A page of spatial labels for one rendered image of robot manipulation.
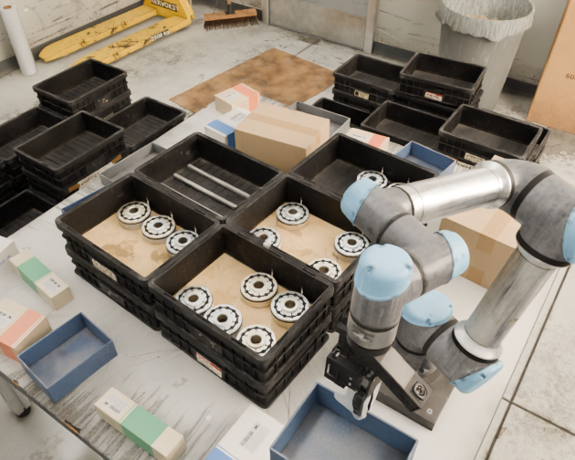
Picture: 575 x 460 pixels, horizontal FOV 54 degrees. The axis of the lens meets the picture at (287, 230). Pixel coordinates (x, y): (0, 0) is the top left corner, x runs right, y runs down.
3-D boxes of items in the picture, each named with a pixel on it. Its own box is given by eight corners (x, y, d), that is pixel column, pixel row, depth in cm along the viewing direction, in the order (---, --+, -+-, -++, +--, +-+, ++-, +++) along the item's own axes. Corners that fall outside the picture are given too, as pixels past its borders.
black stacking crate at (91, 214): (224, 251, 170) (222, 223, 163) (151, 311, 153) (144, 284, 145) (137, 200, 188) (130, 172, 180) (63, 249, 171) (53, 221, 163)
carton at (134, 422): (186, 447, 136) (183, 435, 132) (169, 468, 133) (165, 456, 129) (117, 398, 146) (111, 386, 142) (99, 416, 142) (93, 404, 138)
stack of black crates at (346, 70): (408, 120, 348) (417, 70, 324) (386, 143, 329) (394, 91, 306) (352, 102, 364) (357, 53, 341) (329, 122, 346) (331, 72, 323)
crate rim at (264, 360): (336, 291, 146) (337, 285, 144) (263, 370, 129) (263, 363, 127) (223, 227, 164) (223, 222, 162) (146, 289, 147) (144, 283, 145)
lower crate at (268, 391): (332, 338, 160) (334, 312, 152) (266, 414, 143) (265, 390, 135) (228, 275, 178) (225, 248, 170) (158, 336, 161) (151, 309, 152)
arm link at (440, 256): (429, 203, 89) (377, 226, 83) (482, 248, 82) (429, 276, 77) (415, 239, 94) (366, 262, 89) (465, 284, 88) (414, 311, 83)
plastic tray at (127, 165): (154, 151, 228) (152, 141, 224) (189, 169, 219) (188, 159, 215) (101, 183, 212) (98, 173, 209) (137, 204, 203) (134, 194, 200)
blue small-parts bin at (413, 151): (453, 174, 216) (456, 160, 211) (433, 193, 208) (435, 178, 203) (409, 154, 226) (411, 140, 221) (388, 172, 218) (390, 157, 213)
